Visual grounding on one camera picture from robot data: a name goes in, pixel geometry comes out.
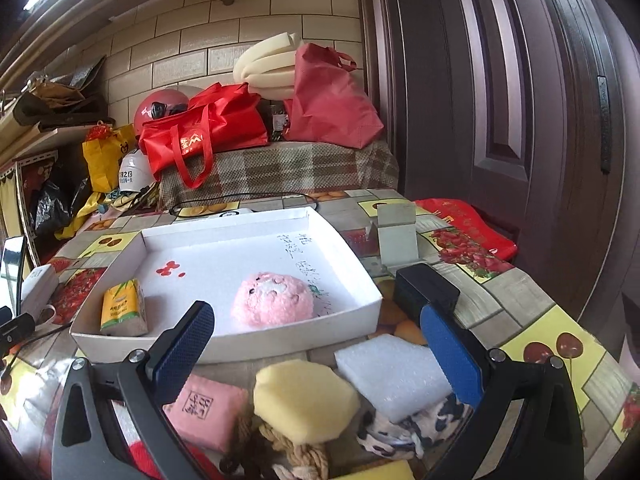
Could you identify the white charger box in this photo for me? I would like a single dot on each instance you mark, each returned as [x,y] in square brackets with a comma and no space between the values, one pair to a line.
[37,291]

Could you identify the brown paper bag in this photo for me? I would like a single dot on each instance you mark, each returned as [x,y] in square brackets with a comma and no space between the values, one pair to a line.
[51,105]

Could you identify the yellow bag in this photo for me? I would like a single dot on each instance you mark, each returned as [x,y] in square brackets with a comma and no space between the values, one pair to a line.
[103,149]

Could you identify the cow print cloth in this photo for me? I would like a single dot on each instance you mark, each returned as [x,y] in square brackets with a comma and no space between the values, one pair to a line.
[415,434]

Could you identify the white round device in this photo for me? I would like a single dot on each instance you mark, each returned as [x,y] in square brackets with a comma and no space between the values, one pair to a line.
[234,212]

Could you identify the fruit print tablecloth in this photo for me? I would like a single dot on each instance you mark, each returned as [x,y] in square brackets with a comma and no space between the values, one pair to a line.
[509,309]

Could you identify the red plush apple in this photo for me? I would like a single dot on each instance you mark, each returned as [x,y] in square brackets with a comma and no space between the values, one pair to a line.
[171,458]

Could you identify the wooden shelf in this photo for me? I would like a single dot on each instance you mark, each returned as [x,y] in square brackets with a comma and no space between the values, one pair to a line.
[35,141]

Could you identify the red glossy tote bag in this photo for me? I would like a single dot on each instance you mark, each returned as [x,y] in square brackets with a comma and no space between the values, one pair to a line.
[218,119]

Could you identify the dark red fabric bag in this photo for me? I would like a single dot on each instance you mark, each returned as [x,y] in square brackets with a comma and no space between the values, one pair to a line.
[328,106]

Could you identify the red bag on chair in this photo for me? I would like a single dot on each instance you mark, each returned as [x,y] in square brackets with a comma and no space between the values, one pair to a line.
[466,219]

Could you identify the cream foam tubes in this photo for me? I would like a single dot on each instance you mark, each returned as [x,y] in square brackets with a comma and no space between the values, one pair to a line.
[268,68]

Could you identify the white cardboard box tray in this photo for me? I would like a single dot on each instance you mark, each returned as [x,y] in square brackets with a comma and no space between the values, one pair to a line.
[208,259]

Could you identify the braided rope toy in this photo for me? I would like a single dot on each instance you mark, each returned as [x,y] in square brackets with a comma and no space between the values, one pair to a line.
[258,451]

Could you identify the black power cube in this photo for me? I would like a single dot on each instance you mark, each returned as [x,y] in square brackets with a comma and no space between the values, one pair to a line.
[420,285]

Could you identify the white helmet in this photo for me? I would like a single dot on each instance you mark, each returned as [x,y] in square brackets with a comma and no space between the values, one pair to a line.
[135,172]

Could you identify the pink plush ball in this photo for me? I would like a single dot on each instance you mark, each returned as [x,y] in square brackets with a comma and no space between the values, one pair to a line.
[267,299]

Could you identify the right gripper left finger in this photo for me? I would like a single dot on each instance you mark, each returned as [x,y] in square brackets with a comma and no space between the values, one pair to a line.
[88,442]

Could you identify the white foam block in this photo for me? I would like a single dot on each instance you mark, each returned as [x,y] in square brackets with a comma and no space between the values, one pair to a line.
[399,379]

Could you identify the smartphone on stand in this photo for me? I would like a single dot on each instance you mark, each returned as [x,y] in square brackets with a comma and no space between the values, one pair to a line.
[11,275]

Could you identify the yellow octagonal sponge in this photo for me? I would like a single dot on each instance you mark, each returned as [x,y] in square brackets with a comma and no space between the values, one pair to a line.
[304,401]

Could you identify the pink tissue pack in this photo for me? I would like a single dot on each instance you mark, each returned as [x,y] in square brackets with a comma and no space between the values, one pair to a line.
[205,412]

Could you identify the plaid covered furniture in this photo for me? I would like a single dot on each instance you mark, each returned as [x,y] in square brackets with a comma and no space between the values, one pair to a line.
[284,168]

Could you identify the pink helmet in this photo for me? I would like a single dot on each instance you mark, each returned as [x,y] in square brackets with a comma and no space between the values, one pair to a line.
[159,104]

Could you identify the folded metal stand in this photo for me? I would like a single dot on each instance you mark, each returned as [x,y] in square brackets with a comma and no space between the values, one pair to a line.
[397,239]

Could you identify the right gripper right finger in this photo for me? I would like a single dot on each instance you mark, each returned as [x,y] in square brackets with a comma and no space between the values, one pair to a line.
[546,442]

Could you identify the black plastic bag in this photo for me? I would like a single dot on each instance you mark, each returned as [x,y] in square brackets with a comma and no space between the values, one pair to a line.
[56,204]

